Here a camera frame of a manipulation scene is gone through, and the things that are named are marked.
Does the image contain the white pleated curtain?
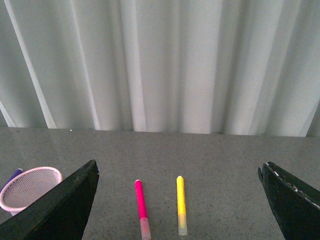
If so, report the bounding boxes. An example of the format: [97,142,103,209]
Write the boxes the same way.
[0,0,320,137]

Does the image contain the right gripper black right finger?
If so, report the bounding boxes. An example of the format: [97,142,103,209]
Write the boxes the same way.
[258,161,320,240]

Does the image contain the yellow marker pen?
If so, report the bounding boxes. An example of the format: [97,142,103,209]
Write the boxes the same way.
[176,176,188,237]

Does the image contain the pink marker pen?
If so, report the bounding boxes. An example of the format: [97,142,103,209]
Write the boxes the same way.
[134,179,151,240]

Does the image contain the purple marker pen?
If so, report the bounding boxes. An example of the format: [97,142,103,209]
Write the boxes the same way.
[0,168,24,192]

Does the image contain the pink mesh pen cup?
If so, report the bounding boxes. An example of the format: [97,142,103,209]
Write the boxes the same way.
[0,166,63,216]

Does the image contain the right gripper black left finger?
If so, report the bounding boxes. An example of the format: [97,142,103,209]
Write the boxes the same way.
[0,159,99,240]

